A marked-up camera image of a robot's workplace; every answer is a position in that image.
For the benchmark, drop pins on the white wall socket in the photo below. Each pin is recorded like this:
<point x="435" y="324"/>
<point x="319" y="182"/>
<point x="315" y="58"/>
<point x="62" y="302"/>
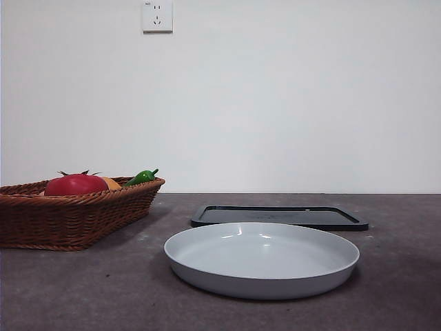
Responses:
<point x="158" y="17"/>

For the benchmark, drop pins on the green pepper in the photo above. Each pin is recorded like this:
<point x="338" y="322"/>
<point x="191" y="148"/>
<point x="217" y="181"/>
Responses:
<point x="141" y="178"/>

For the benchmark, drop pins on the dark rectangular tray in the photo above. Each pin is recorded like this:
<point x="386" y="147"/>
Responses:
<point x="310" y="215"/>

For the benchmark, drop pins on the orange round fruit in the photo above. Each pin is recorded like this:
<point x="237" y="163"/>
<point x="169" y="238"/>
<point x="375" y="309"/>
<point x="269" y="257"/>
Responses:
<point x="113" y="183"/>

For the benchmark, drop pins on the white round plate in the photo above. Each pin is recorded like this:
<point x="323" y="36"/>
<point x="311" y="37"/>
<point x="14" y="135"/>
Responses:
<point x="262" y="262"/>

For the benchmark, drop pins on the red tomato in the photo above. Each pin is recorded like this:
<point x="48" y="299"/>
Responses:
<point x="76" y="186"/>

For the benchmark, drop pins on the brown wicker basket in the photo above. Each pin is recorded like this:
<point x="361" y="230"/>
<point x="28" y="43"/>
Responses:
<point x="69" y="220"/>

